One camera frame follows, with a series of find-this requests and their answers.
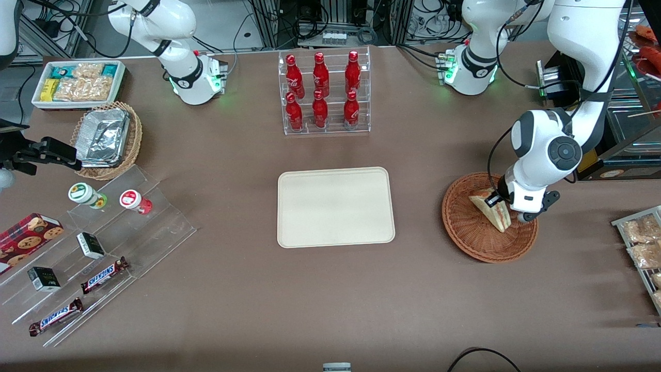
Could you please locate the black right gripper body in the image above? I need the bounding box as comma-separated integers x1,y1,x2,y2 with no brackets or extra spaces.
0,120,37,176

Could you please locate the triangle sandwich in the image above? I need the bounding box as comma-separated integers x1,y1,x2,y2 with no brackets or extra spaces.
468,188,512,233

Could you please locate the round brown wicker basket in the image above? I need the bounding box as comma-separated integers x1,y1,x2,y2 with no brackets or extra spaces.
442,172,539,264

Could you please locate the tray of packaged crackers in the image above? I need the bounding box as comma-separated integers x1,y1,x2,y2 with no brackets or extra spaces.
611,206,661,316

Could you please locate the small tan wicker basket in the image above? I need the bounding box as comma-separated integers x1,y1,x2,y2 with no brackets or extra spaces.
70,101,143,181

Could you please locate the cream plastic tray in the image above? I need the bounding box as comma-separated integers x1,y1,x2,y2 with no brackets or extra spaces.
277,166,396,249

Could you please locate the green lid cup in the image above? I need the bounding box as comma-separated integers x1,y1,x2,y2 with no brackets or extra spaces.
68,182,108,209

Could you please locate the stack of foil containers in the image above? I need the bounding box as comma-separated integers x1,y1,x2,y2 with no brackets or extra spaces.
76,107,131,168

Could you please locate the white rectangular snack box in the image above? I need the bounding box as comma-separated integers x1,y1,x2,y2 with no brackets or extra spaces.
31,59,127,112

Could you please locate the clear bag of crackers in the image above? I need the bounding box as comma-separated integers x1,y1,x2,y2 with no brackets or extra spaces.
72,63,104,79
53,76,114,102

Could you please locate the red cookie box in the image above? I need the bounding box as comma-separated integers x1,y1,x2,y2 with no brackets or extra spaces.
0,213,65,275

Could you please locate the red lid cup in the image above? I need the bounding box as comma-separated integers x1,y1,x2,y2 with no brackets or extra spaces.
119,189,153,215

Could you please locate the black food warmer yellow panel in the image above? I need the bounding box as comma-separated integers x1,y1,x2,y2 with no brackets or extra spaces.
547,10,661,181

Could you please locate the small black box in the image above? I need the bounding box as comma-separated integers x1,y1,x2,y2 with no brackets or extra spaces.
76,232,106,260
27,266,61,293

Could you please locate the silver control box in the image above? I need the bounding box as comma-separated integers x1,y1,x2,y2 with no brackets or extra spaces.
536,59,562,100

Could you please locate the Snickers chocolate bar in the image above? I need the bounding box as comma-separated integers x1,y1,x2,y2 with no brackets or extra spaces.
81,256,130,295
28,297,84,337

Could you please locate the clear acrylic stepped display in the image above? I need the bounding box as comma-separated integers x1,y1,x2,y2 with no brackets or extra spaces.
0,164,197,348

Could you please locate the red cola bottle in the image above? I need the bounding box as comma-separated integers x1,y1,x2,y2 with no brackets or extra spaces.
345,50,361,95
312,52,330,98
286,92,304,131
286,54,305,99
343,90,360,129
312,89,329,129

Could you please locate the clear acrylic bottle rack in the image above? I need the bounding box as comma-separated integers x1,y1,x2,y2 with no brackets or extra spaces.
278,45,371,136

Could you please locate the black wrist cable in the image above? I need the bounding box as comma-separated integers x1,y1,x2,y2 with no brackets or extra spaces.
487,127,517,199

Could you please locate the black looped cable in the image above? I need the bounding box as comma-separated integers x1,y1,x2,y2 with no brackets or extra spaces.
447,347,522,372

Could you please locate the aluminium frame rack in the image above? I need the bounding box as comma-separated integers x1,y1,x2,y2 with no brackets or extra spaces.
247,0,414,50

